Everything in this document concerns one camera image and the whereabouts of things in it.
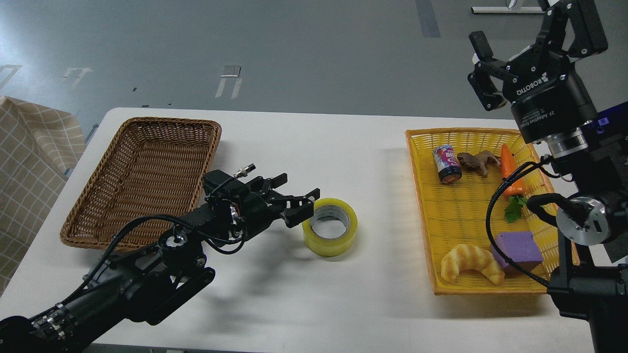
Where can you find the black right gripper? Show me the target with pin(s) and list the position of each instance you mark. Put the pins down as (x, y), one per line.
(548, 97)

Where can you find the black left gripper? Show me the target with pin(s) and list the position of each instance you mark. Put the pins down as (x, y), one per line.
(263, 205)

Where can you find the yellow tape roll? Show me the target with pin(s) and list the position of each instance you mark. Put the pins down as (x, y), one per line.
(332, 228)

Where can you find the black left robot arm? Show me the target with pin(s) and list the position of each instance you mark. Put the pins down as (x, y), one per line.
(156, 263)

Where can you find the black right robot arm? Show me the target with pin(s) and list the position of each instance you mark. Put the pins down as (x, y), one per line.
(595, 156)

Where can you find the white floor stand base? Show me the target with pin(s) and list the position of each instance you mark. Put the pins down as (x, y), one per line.
(510, 7)

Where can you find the orange toy carrot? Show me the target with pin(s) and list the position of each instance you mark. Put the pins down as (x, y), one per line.
(515, 193)

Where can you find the brown toy frog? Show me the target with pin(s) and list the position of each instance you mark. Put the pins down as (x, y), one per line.
(478, 162)

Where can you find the brown wicker basket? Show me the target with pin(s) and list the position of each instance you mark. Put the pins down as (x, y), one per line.
(152, 166)

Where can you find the small drink can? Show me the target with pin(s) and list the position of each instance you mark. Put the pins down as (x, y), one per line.
(448, 168)

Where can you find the yellow plastic basket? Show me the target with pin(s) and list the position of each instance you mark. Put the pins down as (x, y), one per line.
(453, 214)

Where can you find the toy croissant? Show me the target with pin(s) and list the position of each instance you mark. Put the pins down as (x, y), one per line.
(464, 257)

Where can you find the purple foam cube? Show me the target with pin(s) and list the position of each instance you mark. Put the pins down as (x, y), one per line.
(521, 248)

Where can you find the beige checkered cloth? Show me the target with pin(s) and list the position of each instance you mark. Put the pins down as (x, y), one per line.
(38, 146)

